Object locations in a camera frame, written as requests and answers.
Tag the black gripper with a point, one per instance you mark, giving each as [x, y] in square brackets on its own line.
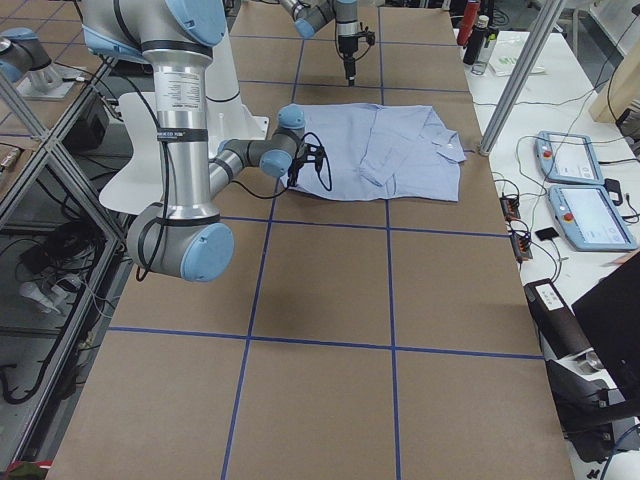
[345, 46]
[295, 172]

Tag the light blue striped shirt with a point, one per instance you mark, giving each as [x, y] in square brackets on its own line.
[383, 152]

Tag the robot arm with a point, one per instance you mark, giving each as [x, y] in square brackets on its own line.
[310, 18]
[182, 235]

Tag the black water bottle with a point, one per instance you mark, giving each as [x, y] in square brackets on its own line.
[475, 40]

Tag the red water bottle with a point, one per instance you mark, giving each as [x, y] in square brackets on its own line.
[467, 22]

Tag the upper teach pendant tablet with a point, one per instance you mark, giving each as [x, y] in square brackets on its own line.
[567, 158]

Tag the teach pendant tablet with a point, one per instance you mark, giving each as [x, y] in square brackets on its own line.
[589, 220]
[567, 158]

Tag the lower teach pendant tablet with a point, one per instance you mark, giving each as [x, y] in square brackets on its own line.
[589, 220]

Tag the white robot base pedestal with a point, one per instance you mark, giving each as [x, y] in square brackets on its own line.
[227, 115]

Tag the aluminium frame post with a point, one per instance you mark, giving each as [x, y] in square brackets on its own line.
[532, 48]

